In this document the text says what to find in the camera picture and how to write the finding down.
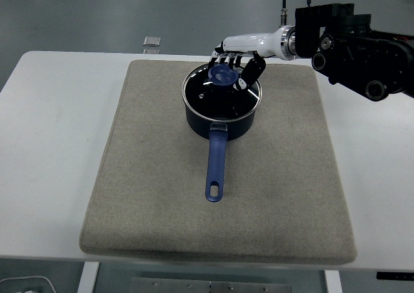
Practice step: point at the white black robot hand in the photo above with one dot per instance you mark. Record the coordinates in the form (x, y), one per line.
(252, 42)

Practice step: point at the glass pot lid blue knob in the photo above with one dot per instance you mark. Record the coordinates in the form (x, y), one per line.
(210, 95)

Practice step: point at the silver floor socket plate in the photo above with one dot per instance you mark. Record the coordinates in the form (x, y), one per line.
(152, 40)

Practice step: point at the dark blue saucepan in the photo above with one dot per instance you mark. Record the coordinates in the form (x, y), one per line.
(216, 150)

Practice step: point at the beige fabric mat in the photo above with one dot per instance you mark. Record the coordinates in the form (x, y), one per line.
(161, 192)

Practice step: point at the grey metal plate with screws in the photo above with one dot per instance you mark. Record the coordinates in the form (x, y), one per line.
(210, 286)

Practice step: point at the white table leg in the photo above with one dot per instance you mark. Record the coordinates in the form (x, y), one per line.
(88, 278)
(333, 281)

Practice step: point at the black table control panel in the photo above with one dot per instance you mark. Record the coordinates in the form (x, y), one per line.
(394, 275)

